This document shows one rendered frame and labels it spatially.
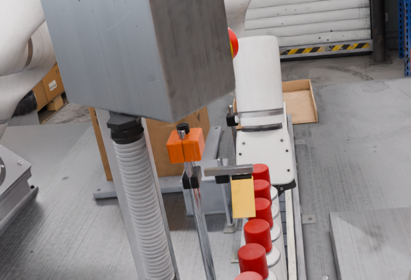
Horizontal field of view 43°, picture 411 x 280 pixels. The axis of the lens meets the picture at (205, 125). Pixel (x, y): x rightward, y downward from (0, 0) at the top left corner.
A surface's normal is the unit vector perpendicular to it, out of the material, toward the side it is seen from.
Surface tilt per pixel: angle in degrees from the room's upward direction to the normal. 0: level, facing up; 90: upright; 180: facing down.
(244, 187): 48
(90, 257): 0
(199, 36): 90
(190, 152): 90
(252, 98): 71
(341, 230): 0
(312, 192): 0
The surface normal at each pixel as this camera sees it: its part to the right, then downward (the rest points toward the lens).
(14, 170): 0.52, -0.73
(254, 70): -0.20, 0.07
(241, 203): -0.19, -0.32
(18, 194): 0.97, -0.07
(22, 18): 0.16, 0.15
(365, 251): -0.15, -0.92
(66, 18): -0.65, 0.38
